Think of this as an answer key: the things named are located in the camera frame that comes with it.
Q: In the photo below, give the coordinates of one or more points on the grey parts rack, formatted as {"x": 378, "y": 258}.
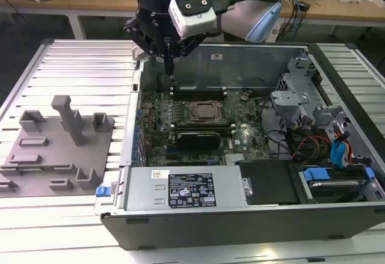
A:
{"x": 60, "y": 155}

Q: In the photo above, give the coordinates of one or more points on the open black PC case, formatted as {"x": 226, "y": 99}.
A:
{"x": 240, "y": 228}

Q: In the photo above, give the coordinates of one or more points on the round coin battery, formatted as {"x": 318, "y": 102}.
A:
{"x": 244, "y": 96}

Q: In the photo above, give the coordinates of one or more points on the small flat black device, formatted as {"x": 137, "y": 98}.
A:
{"x": 303, "y": 6}

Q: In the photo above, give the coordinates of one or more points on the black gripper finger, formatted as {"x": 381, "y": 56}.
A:
{"x": 191, "y": 44}
{"x": 135, "y": 32}

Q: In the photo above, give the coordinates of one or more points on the blue case latch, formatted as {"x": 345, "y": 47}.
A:
{"x": 103, "y": 192}

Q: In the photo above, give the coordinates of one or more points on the hard disk in blue carrier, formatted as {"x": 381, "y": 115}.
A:
{"x": 331, "y": 182}

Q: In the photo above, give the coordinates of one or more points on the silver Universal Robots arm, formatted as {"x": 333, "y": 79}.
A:
{"x": 237, "y": 20}

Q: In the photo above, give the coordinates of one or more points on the black power supply label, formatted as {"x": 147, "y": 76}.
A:
{"x": 192, "y": 190}

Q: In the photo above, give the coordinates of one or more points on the green motherboard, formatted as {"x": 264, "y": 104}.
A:
{"x": 240, "y": 125}

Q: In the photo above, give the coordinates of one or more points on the black graphics card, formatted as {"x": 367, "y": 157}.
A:
{"x": 198, "y": 143}

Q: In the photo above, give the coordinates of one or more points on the small silver heatsink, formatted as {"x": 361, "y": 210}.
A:
{"x": 234, "y": 159}

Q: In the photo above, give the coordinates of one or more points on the grey power supply unit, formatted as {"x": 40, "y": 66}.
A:
{"x": 144, "y": 192}

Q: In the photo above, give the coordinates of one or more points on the black RAM slot bank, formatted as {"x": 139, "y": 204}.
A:
{"x": 204, "y": 128}
{"x": 198, "y": 96}

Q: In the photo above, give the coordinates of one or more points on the CPU in socket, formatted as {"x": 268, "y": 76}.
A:
{"x": 206, "y": 111}

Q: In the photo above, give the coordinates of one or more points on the installed RAM stick with label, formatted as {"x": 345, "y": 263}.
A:
{"x": 198, "y": 88}

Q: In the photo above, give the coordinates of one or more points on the grey metal drive cage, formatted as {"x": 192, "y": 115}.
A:
{"x": 288, "y": 101}

